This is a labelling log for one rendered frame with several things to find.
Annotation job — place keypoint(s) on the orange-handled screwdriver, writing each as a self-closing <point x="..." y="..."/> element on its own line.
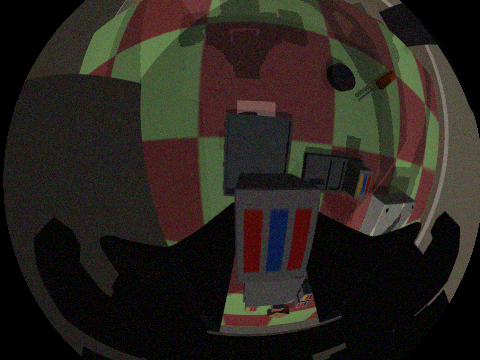
<point x="381" y="83"/>

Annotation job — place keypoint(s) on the brown block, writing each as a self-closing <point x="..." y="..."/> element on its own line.
<point x="280" y="314"/>

